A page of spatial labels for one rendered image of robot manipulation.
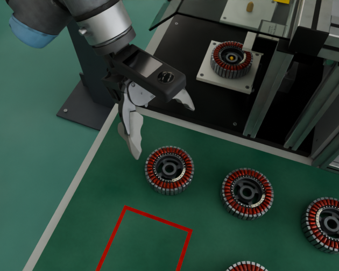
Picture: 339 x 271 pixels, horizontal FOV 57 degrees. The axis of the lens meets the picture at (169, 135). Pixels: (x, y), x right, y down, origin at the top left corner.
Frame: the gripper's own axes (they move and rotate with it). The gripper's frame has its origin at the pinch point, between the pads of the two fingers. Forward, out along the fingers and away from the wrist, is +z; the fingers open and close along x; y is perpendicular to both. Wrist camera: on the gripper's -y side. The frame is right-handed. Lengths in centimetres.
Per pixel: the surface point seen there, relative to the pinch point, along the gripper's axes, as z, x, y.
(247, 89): 11.9, -30.6, 9.0
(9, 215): 46, 44, 101
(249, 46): 1.2, -33.9, 7.5
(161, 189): 13.7, 4.9, 5.9
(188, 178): 14.9, -1.1, 3.8
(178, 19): -5, -39, 37
